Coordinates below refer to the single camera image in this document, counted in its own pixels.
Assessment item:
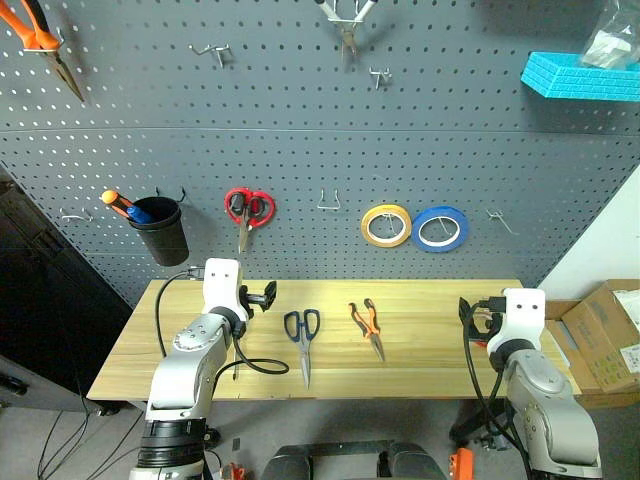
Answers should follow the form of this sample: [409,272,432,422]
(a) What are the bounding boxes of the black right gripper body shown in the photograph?
[469,296,507,347]

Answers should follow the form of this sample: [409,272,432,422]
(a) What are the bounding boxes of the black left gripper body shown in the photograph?
[238,282,267,321]

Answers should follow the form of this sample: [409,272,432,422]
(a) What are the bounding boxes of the blue handled scissors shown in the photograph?
[283,308,321,391]

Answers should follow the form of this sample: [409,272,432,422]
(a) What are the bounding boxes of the orange and black pliers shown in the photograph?
[348,298,387,364]

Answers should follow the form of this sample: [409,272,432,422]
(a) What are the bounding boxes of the flat open cardboard box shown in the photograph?
[542,298,640,409]

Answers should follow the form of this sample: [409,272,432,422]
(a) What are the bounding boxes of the blue tape roll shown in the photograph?
[410,204,471,254]

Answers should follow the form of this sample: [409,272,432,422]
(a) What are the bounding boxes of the long silver peg hook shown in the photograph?
[486,208,516,237]

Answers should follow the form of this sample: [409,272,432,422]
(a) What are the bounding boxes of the black plastic cup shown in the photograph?
[128,186,190,268]

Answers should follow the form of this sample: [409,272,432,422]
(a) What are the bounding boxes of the brown cardboard box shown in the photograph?
[562,278,640,394]

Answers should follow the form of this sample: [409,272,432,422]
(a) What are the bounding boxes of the yellow tape roll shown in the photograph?
[360,202,414,249]

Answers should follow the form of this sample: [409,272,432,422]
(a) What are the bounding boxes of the dark rounded shape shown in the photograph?
[388,441,449,480]
[260,444,314,480]

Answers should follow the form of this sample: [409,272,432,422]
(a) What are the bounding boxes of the grey metal pegboard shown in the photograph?
[0,0,640,309]

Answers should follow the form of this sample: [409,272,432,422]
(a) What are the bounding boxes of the dark flat crossbar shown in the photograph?
[278,439,397,459]

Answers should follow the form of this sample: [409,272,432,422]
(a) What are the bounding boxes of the silver curved peg hook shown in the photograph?
[59,206,96,224]

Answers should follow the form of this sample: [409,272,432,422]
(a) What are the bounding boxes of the black cabinet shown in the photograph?
[0,167,134,414]

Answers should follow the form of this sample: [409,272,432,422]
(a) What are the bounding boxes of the small silver peg hook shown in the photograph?
[368,66,394,91]

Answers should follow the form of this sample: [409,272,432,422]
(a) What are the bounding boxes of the silver double prong peg hook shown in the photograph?
[188,43,234,69]

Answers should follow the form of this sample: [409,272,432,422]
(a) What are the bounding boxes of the cyan plastic basket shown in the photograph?
[520,51,640,103]

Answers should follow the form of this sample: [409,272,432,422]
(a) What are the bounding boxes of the clear plastic bag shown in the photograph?
[579,0,640,69]

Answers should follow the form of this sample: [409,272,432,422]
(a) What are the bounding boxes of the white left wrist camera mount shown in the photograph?
[202,258,251,322]

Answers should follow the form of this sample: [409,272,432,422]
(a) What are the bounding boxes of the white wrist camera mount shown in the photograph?
[485,287,546,354]
[202,258,251,322]

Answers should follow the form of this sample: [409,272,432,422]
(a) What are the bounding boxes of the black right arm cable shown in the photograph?
[461,299,534,474]

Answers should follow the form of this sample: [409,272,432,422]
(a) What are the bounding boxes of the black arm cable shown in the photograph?
[154,267,291,377]
[461,299,534,474]

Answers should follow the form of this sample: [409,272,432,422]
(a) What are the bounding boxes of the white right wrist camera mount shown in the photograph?
[485,287,546,354]

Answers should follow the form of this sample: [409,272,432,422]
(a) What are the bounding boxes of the red handled scissors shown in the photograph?
[223,187,277,255]

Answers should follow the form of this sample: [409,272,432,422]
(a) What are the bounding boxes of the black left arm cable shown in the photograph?
[154,267,291,377]

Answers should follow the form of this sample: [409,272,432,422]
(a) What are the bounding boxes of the silver wire loop hook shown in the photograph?
[316,187,343,211]

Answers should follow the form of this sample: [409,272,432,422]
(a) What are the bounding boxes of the black floor cables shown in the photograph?
[36,379,147,480]

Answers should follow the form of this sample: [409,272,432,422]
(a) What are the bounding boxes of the white handled pliers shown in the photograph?
[314,0,379,64]

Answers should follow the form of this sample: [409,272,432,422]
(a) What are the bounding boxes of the orange handled long nose pliers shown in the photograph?
[0,0,86,104]

